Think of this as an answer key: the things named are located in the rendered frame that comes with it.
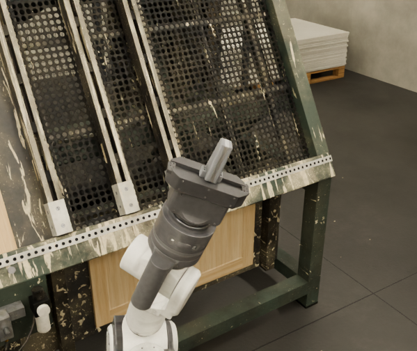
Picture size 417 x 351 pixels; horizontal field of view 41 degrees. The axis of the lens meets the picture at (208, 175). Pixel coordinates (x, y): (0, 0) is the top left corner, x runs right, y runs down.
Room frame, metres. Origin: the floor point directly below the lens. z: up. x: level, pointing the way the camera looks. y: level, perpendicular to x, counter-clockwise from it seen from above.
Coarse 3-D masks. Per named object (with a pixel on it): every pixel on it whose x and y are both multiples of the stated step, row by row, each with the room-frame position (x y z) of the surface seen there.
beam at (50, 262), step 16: (304, 160) 2.39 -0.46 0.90; (256, 176) 2.23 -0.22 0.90; (288, 176) 2.30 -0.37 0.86; (304, 176) 2.34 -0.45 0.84; (320, 176) 2.38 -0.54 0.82; (256, 192) 2.18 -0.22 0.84; (272, 192) 2.22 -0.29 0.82; (160, 208) 1.95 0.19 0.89; (96, 224) 1.82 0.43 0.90; (144, 224) 1.89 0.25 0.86; (48, 240) 1.70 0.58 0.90; (96, 240) 1.77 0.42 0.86; (112, 240) 1.80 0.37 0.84; (128, 240) 1.82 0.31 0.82; (0, 256) 1.61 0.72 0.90; (48, 256) 1.67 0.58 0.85; (64, 256) 1.69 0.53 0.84; (80, 256) 1.72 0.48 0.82; (96, 256) 1.74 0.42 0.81; (0, 272) 1.57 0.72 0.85; (16, 272) 1.59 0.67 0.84; (32, 272) 1.62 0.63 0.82; (48, 272) 1.64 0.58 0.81
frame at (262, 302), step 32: (320, 192) 2.41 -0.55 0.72; (256, 224) 2.50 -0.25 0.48; (320, 224) 2.42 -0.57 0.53; (256, 256) 2.50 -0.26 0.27; (288, 256) 2.63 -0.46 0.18; (320, 256) 2.43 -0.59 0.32; (64, 288) 1.86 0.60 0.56; (288, 288) 2.34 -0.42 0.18; (64, 320) 1.85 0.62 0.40; (192, 320) 2.10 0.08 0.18; (224, 320) 2.10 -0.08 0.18
